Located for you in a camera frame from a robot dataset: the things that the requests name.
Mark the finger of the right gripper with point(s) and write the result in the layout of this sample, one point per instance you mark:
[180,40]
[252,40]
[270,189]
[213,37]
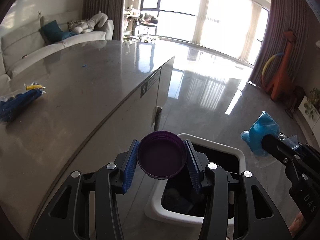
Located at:
[278,149]

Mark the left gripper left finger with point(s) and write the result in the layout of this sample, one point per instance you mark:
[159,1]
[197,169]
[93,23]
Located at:
[67,214]

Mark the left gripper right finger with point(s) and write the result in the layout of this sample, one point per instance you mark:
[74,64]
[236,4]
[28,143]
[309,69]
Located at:
[239,196]

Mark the light blue wrapper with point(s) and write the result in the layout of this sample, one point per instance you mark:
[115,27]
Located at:
[265,125]

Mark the purple plastic lid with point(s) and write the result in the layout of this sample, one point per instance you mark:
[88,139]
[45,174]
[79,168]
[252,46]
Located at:
[161,155]

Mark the blue cloth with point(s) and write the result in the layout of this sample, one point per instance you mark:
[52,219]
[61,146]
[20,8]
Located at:
[14,103]

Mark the white trash bin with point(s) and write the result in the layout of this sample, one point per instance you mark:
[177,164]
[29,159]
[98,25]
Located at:
[181,199]

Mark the white tv cabinet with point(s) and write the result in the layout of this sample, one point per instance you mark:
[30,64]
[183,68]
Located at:
[313,124]

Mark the green potted plant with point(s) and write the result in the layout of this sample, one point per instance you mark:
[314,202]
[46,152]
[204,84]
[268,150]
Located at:
[312,103]

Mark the orange giraffe statue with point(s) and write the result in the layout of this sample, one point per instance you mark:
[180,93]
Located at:
[281,82]

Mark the brown curtain right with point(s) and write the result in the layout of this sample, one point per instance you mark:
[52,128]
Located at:
[284,15]

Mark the brown curtain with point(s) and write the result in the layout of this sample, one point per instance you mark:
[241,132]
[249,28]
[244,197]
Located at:
[284,15]
[112,8]

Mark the black office chair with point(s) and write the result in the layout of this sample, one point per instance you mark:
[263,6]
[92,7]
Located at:
[147,21]

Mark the light grey sofa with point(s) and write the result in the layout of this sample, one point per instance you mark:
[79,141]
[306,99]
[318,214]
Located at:
[27,45]

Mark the teal cushion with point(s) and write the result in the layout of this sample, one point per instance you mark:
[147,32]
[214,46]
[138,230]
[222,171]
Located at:
[54,34]

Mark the white plush toy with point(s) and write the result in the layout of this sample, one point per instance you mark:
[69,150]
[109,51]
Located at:
[98,20]

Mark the black white patterned cushion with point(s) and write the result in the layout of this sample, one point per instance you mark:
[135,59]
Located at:
[74,23]

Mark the brown curtain left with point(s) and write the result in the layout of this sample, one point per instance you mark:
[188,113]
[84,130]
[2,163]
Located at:
[112,8]

